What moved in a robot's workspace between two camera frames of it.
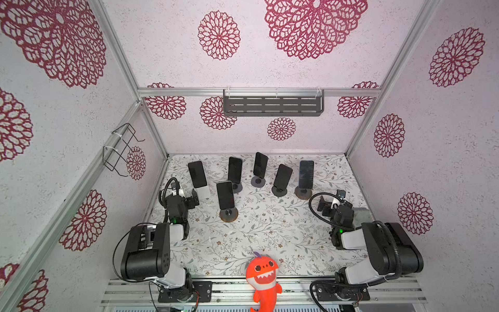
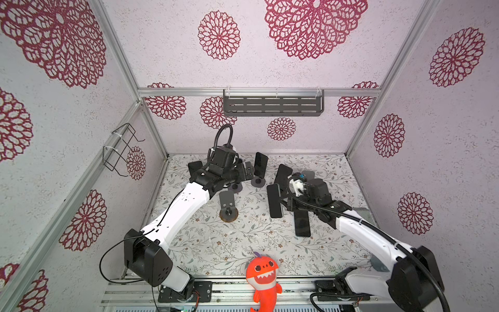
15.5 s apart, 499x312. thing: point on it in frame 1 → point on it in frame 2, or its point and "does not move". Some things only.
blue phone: x=306 y=173 → x=302 y=223
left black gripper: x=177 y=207 → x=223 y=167
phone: x=282 y=177 → x=274 y=196
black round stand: x=279 y=192 → x=281 y=178
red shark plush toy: x=260 y=273 does not move
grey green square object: x=361 y=215 does not move
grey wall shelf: x=273 y=103 does not move
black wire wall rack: x=114 y=153 does not move
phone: x=260 y=165 does not move
